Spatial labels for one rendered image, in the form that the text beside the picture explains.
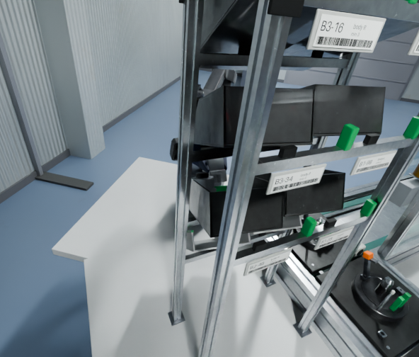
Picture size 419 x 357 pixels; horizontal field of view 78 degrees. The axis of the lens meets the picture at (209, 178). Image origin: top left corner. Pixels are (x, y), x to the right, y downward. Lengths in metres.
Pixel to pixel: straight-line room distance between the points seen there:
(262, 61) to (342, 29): 0.08
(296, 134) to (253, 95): 0.14
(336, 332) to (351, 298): 0.10
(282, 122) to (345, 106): 0.13
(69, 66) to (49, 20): 0.37
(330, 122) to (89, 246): 0.87
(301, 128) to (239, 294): 0.64
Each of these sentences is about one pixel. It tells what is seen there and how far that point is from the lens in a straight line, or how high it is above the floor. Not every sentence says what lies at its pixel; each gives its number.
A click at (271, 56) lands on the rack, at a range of 0.24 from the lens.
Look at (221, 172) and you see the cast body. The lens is 0.63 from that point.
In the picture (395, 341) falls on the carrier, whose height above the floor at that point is 0.97.
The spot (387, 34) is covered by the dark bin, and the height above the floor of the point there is 1.60.
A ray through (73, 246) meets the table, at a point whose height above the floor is 0.86.
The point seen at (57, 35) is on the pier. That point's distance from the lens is 2.97.
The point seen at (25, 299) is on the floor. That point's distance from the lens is 2.09.
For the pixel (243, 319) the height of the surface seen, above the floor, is 0.86.
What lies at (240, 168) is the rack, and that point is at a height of 1.47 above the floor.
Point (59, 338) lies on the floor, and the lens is 1.88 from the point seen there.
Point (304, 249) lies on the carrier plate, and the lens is 0.95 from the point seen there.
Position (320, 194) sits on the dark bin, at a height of 1.34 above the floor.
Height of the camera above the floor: 1.61
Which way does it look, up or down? 34 degrees down
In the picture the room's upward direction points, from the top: 7 degrees clockwise
